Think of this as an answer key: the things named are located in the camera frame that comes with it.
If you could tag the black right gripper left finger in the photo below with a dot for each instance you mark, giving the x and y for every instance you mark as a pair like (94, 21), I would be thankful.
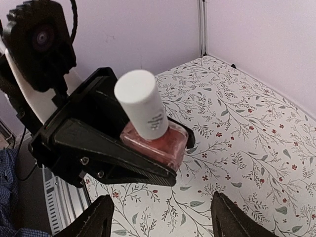
(95, 221)

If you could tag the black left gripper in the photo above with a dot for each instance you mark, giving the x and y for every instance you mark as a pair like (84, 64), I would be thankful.
(82, 137)

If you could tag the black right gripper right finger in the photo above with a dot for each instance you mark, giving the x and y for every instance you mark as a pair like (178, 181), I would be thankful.
(228, 220)

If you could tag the white nail polish brush cap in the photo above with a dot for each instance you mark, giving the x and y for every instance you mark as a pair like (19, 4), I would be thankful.
(137, 93)

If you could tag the pink nail polish bottle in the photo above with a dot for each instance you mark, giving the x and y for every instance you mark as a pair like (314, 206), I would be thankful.
(168, 149)

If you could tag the blue checked sleeve forearm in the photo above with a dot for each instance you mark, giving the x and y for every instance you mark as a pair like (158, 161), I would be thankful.
(9, 197)

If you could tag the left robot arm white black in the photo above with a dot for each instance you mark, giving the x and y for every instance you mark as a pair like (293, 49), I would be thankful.
(9, 86)

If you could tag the floral patterned table mat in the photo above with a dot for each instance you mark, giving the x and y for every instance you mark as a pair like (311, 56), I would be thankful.
(252, 144)

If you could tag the front aluminium rail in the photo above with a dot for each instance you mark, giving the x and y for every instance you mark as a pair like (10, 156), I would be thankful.
(64, 202)

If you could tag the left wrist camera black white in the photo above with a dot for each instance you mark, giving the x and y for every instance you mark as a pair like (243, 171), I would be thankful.
(39, 50)

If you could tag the left aluminium frame post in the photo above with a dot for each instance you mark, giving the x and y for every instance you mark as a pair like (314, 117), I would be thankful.
(202, 23)

